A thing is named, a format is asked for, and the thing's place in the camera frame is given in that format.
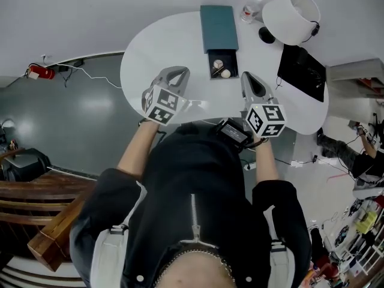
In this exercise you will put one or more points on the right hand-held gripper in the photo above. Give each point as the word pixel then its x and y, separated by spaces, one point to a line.
pixel 265 118

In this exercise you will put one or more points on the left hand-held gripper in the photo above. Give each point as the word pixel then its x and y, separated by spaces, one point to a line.
pixel 163 100

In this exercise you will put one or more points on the round beige makeup puff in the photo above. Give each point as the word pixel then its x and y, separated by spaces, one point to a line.
pixel 226 73

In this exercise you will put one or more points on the thin makeup pencil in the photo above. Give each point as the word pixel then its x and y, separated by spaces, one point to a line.
pixel 218 70

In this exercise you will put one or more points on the white cube makeup sponge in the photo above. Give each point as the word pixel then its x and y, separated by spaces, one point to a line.
pixel 218 64

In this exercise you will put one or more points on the teal drawer box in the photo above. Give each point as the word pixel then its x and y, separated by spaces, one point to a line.
pixel 219 28

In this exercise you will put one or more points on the person's right forearm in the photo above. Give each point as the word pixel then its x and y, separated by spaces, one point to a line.
pixel 267 163

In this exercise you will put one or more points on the person's left forearm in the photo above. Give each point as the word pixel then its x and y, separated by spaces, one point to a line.
pixel 136 151

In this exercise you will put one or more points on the black chest-mounted screen device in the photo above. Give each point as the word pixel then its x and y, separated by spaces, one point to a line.
pixel 234 132

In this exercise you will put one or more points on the white power strip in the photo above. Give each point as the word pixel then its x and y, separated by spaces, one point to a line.
pixel 250 166

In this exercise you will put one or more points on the person's black and white jacket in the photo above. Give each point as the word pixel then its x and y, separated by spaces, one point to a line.
pixel 192 184

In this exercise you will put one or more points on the black power adapter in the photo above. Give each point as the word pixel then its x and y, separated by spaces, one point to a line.
pixel 70 67

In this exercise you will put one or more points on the white shade table lamp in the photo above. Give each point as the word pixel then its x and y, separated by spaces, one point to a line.
pixel 288 16

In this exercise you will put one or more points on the clear plastic water bottle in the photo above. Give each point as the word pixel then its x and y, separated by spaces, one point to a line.
pixel 250 10

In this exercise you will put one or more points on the red fire extinguisher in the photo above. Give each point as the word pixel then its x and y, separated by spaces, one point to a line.
pixel 43 72

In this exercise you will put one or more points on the black backpack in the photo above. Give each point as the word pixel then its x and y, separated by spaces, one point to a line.
pixel 28 163

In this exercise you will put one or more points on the white cluttered storage rack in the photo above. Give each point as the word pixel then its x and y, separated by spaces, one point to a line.
pixel 363 238

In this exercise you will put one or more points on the brown wooden bench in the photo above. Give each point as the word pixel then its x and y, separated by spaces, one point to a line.
pixel 36 202

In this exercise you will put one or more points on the grey wall shelf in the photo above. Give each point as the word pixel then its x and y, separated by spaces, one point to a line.
pixel 354 73

